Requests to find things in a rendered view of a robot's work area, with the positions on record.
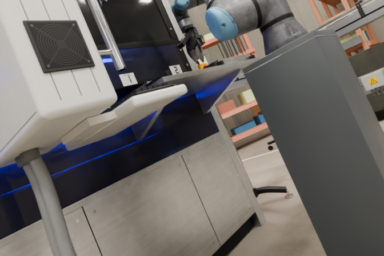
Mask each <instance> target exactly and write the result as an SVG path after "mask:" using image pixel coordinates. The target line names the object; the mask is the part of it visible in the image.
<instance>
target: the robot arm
mask: <svg viewBox="0 0 384 256"><path fill-rule="evenodd" d="M204 3H205V4H206V5H207V8H206V14H205V18H206V23H207V25H208V27H209V30H210V32H211V33H212V35H213V36H214V37H215V38H216V39H217V40H219V41H228V40H230V39H235V38H236V37H238V36H240V35H243V34H246V33H248V32H250V31H253V30H255V29H260V31H261V34H262V36H263V44H264V50H265V55H266V56H267V55H268V54H270V53H272V52H274V51H276V50H278V49H279V48H281V47H283V46H285V45H286V44H288V43H290V42H292V41H294V40H296V39H297V38H299V37H301V36H303V35H305V34H307V33H308V31H307V30H306V29H305V28H304V27H303V26H302V25H301V24H300V23H299V22H298V21H297V20H296V19H295V17H294V15H293V12H292V10H291V8H290V6H289V4H288V2H287V0H174V2H173V3H172V4H171V10H172V12H173V14H174V16H175V19H176V21H177V23H178V25H179V28H180V30H181V31H182V34H185V35H184V36H183V37H182V39H181V40H180V41H179V42H178V45H177V48H179V49H181V48H183V47H184V46H185V45H186V50H187V53H188V55H189V56H190V58H191V59H192V60H193V61H194V62H195V63H196V64H198V65H200V64H199V61H198V60H199V59H200V60H201V61H202V62H204V56H205V55H206V54H207V53H206V51H204V50H202V48H201V46H203V45H204V43H205V41H204V38H203V36H202V35H199V34H198V32H197V29H196V27H194V26H193V23H192V21H191V19H190V17H189V14H188V12H187V11H188V9H192V8H194V7H197V6H199V5H202V4H204ZM202 38H203V41H204V42H203V41H202ZM195 51H196V52H197V53H198V54H196V52H195Z"/></svg>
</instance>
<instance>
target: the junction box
mask: <svg viewBox="0 0 384 256"><path fill-rule="evenodd" d="M361 81H362V84H363V86H364V88H365V90H366V91H369V90H372V89H375V88H377V87H380V86H383V85H384V73H383V71H382V70H380V71H377V72H374V73H372V74H369V75H367V76H364V77H362V78H361Z"/></svg>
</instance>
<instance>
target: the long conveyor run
mask: <svg viewBox="0 0 384 256"><path fill-rule="evenodd" d="M374 1H375V0H366V1H364V2H363V1H362V0H361V1H359V2H358V0H354V3H356V4H355V5H356V6H355V7H353V8H352V9H350V10H348V11H346V12H344V13H342V14H341V15H339V16H337V17H335V18H333V19H332V20H330V21H328V22H326V23H324V24H323V25H321V26H319V27H317V28H316V29H314V30H322V29H323V30H335V32H336V34H337V36H338V38H339V39H340V38H342V37H344V36H346V35H348V34H350V33H352V32H354V31H356V30H358V29H360V28H362V27H364V26H366V25H367V24H369V23H371V22H373V21H375V20H377V19H379V18H381V17H383V16H384V0H377V1H375V2H374ZM372 2H373V3H372ZM370 3H371V4H370ZM366 5H368V6H366ZM355 11H356V12H355ZM353 12H355V13H353ZM351 13H353V14H351ZM350 14H351V15H350ZM348 15H349V16H348ZM346 16H348V17H346ZM344 17H346V18H344ZM340 19H342V20H340ZM339 20H340V21H339ZM337 21H338V22H337ZM335 22H336V23H335ZM333 23H335V24H333ZM332 24H333V25H332ZM330 25H331V26H330ZM328 26H329V27H328ZM326 27H327V28H326ZM246 85H248V83H247V84H245V85H243V86H241V87H239V88H237V89H234V90H230V91H227V92H225V93H224V95H226V94H230V93H232V92H234V91H236V90H238V89H240V88H242V87H244V86H246Z"/></svg>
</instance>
